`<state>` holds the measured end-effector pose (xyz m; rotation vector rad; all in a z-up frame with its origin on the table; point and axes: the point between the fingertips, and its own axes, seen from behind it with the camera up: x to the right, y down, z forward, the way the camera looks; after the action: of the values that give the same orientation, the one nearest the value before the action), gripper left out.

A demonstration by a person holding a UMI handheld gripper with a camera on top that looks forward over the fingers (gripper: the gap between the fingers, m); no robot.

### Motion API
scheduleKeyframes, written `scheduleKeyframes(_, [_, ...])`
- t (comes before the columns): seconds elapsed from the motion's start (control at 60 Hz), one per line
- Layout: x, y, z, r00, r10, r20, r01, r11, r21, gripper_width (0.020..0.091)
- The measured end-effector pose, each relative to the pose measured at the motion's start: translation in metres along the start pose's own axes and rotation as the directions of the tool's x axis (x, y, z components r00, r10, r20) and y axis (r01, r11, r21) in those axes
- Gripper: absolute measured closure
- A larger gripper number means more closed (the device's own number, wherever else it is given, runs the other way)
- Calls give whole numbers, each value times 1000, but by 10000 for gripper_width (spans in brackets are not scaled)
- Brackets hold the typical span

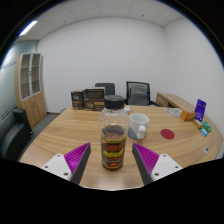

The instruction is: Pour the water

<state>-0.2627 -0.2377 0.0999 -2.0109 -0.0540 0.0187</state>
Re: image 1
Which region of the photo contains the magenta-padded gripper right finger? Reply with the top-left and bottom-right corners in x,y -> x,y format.
132,142 -> 184,186

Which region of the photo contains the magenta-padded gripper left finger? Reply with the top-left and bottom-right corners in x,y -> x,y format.
41,142 -> 92,185

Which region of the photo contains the clear bottle with black cap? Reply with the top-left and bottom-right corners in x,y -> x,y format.
98,94 -> 130,171

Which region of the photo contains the flat round red coaster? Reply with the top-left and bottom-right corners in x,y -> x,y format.
160,128 -> 176,140

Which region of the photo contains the white mug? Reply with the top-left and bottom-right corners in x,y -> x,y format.
128,113 -> 150,140

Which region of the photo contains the orange box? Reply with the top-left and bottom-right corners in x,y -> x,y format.
179,109 -> 196,122

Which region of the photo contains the small dark brown box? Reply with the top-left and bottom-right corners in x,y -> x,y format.
70,89 -> 86,111

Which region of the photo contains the small beige box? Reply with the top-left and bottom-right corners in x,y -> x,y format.
193,118 -> 204,129

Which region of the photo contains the wooden side desk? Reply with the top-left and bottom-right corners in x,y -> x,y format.
155,92 -> 198,111

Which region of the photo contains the grey mesh office chair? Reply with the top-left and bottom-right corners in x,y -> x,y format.
124,80 -> 158,107

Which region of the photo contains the black leather sofa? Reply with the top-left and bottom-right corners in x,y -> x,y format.
0,108 -> 34,162

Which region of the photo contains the green box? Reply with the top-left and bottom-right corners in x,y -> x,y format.
200,120 -> 213,133

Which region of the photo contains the wooden cabinet with glass doors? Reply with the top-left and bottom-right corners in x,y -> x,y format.
14,52 -> 48,128

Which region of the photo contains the wide dark brown box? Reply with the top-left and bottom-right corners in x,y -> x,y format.
83,87 -> 106,102

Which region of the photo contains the purple standing card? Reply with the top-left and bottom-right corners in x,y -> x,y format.
194,98 -> 207,122

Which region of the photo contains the black office chair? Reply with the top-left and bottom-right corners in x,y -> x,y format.
94,82 -> 116,97

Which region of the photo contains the ceiling light panel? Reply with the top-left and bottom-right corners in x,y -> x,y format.
18,20 -> 39,37

